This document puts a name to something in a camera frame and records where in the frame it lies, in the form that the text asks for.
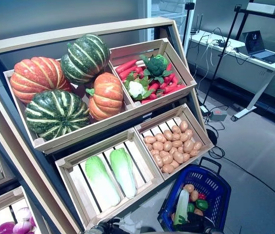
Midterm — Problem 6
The wooden slatted cabbage crate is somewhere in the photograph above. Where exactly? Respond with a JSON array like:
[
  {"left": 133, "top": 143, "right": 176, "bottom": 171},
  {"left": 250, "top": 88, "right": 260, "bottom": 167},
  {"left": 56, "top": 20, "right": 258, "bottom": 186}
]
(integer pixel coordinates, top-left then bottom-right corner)
[{"left": 54, "top": 128, "right": 165, "bottom": 230}]

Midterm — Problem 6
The black metal rack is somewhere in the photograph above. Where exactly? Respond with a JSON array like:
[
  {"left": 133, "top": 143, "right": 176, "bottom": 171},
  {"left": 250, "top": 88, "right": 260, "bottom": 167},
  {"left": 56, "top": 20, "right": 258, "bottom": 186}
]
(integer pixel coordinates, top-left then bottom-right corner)
[{"left": 235, "top": 0, "right": 275, "bottom": 37}]

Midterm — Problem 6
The black power adapter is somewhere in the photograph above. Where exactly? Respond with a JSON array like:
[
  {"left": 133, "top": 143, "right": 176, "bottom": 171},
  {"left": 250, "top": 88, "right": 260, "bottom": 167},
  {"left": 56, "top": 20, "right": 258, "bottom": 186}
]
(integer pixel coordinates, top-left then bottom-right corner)
[{"left": 200, "top": 105, "right": 211, "bottom": 117}]

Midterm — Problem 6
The white cauliflower with leaves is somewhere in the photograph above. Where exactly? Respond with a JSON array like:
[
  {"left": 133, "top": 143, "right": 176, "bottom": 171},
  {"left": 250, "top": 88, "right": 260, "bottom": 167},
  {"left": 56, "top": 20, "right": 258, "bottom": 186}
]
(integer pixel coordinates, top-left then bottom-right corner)
[{"left": 124, "top": 73, "right": 154, "bottom": 101}]

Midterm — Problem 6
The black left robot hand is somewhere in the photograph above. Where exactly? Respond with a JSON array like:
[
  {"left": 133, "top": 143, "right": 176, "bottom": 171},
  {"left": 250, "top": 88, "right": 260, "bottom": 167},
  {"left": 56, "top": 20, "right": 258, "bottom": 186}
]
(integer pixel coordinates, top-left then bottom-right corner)
[{"left": 86, "top": 218, "right": 122, "bottom": 234}]

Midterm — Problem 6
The wooden display shelf frame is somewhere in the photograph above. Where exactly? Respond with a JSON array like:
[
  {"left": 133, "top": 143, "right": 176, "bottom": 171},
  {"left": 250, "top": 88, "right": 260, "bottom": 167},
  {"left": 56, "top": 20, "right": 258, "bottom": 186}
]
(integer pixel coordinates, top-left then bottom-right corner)
[{"left": 0, "top": 17, "right": 216, "bottom": 234}]

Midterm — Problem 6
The wooden onion crate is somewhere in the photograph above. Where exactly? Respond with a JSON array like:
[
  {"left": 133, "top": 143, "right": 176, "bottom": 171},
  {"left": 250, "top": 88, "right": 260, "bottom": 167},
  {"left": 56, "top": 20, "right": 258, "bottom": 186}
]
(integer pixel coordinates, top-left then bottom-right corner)
[{"left": 0, "top": 186, "right": 45, "bottom": 234}]

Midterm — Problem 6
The green white napa cabbage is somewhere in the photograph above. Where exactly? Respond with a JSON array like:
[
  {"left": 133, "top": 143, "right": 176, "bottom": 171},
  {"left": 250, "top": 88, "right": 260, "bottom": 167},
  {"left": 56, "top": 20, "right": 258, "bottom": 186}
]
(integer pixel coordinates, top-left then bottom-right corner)
[
  {"left": 85, "top": 156, "right": 121, "bottom": 209},
  {"left": 173, "top": 189, "right": 191, "bottom": 225},
  {"left": 109, "top": 147, "right": 138, "bottom": 199}
]

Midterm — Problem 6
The glass door refrigerator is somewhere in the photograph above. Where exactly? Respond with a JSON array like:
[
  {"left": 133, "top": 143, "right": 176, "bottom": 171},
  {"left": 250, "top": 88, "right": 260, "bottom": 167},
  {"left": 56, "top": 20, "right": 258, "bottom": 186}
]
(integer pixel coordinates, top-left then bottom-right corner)
[{"left": 139, "top": 0, "right": 196, "bottom": 43}]

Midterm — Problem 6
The wooden carrot crate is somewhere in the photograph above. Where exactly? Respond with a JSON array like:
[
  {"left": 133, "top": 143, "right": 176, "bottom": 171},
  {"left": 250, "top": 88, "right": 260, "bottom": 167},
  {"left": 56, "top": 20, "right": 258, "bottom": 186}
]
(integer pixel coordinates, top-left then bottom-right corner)
[{"left": 108, "top": 38, "right": 198, "bottom": 108}]

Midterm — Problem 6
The small orange pumpkin green stem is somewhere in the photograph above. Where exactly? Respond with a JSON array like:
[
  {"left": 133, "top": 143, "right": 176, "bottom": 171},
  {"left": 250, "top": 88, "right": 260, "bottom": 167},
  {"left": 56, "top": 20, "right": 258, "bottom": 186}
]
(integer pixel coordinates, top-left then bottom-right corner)
[{"left": 85, "top": 72, "right": 124, "bottom": 121}]

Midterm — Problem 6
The green plastic broccoli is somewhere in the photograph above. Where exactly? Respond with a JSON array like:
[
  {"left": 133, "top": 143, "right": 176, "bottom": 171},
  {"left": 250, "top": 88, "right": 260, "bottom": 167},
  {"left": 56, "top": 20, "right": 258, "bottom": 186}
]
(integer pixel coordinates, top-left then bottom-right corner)
[{"left": 139, "top": 54, "right": 174, "bottom": 85}]

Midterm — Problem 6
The black floor cable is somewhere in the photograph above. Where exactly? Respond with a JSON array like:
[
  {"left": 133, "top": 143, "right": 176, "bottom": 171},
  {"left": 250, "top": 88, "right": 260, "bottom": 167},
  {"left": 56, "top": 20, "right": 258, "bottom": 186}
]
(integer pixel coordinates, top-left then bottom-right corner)
[{"left": 208, "top": 143, "right": 275, "bottom": 213}]

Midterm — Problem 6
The black round stand base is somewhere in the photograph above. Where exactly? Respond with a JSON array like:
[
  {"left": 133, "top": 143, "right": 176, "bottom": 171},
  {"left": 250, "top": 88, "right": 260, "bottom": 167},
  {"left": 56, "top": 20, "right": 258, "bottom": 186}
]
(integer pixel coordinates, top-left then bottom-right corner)
[{"left": 205, "top": 128, "right": 218, "bottom": 148}]

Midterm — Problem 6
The grey box red label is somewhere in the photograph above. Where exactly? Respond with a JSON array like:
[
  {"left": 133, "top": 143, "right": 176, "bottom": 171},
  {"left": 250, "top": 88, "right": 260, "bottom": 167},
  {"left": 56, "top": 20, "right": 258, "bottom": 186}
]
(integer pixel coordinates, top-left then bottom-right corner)
[{"left": 209, "top": 109, "right": 227, "bottom": 122}]

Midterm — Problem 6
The white standing desk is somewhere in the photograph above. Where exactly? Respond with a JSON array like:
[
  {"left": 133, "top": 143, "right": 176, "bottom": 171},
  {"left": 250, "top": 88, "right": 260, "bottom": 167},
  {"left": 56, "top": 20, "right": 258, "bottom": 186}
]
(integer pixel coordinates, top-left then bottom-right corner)
[{"left": 187, "top": 30, "right": 275, "bottom": 122}]

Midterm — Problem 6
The black camera pole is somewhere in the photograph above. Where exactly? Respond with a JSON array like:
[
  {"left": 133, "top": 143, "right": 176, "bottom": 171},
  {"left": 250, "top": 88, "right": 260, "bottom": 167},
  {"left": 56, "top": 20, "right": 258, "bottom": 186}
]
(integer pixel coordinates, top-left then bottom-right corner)
[{"left": 181, "top": 2, "right": 195, "bottom": 49}]

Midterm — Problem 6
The wooden slatted potato crate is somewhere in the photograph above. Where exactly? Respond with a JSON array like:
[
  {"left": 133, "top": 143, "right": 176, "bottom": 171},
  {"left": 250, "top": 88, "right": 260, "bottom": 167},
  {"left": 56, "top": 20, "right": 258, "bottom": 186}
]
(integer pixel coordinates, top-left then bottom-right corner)
[{"left": 134, "top": 103, "right": 215, "bottom": 181}]

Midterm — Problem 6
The black tripod pole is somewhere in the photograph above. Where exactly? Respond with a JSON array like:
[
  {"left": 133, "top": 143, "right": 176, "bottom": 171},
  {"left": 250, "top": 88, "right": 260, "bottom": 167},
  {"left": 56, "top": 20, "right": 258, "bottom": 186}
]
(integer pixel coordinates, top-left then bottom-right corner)
[{"left": 199, "top": 4, "right": 242, "bottom": 110}]

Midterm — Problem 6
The green striped pumpkin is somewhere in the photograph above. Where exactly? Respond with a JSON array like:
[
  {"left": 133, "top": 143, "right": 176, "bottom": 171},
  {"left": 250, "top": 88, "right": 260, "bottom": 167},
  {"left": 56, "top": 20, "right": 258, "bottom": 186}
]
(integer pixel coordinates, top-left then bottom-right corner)
[
  {"left": 60, "top": 34, "right": 111, "bottom": 85},
  {"left": 25, "top": 90, "right": 91, "bottom": 141}
]

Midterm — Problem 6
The large orange striped pumpkin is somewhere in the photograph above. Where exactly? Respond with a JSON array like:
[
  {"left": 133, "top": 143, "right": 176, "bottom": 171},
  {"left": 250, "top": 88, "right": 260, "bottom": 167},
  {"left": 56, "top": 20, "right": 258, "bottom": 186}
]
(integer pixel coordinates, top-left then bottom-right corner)
[{"left": 9, "top": 56, "right": 72, "bottom": 104}]

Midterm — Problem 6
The open dark laptop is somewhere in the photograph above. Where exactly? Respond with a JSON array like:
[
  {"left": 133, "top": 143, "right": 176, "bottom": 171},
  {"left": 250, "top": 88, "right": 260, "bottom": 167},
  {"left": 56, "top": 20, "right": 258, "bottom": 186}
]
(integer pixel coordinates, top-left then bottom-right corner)
[{"left": 241, "top": 30, "right": 275, "bottom": 65}]

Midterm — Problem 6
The blue plastic shopping basket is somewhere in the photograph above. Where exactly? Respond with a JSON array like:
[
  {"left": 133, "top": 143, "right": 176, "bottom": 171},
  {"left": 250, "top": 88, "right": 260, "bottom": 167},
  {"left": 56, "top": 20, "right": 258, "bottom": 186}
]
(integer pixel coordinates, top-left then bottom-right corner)
[{"left": 157, "top": 156, "right": 232, "bottom": 232}]

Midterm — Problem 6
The white cardboard box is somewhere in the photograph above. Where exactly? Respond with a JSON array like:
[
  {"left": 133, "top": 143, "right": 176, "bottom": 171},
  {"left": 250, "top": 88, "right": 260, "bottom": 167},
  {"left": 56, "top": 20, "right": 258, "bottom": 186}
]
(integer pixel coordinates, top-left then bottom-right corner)
[{"left": 246, "top": 2, "right": 275, "bottom": 15}]

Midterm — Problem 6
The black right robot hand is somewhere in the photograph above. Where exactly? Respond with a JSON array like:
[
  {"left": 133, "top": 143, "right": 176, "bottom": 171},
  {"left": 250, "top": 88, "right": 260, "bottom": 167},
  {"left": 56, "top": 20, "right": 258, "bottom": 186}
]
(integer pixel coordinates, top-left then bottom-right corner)
[{"left": 176, "top": 211, "right": 223, "bottom": 234}]

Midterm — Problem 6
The black router with antennas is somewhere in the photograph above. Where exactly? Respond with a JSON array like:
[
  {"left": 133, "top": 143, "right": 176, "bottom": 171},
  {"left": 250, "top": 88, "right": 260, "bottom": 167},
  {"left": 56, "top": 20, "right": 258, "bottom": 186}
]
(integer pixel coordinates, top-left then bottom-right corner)
[{"left": 190, "top": 14, "right": 204, "bottom": 35}]

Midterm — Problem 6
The wide wooden pumpkin crate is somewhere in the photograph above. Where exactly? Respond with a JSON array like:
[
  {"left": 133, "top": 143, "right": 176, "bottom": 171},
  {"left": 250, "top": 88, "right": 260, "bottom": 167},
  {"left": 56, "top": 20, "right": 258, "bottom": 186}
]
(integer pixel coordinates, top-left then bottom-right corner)
[{"left": 3, "top": 57, "right": 140, "bottom": 154}]

